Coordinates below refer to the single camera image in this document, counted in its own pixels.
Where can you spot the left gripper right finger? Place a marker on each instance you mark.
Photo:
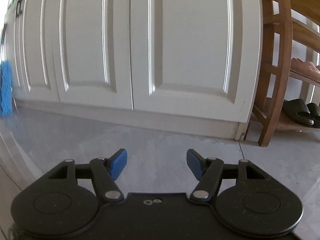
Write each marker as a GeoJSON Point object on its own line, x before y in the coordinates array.
{"type": "Point", "coordinates": [208, 172]}

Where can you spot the dark green textured slide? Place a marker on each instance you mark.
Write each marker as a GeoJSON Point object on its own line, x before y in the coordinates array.
{"type": "Point", "coordinates": [297, 111]}

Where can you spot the pink plush slipper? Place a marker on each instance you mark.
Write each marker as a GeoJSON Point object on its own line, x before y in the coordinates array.
{"type": "Point", "coordinates": [305, 68]}

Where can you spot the blue mop head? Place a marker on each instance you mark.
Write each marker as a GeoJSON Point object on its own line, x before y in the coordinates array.
{"type": "Point", "coordinates": [6, 89]}

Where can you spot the brown wooden shoe rack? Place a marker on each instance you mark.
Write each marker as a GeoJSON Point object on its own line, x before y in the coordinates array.
{"type": "Point", "coordinates": [280, 29]}

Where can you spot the white panelled door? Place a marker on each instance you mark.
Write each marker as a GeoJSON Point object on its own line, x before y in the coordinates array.
{"type": "Point", "coordinates": [185, 66]}

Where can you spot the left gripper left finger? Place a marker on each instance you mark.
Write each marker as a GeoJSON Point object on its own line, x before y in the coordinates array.
{"type": "Point", "coordinates": [105, 172]}

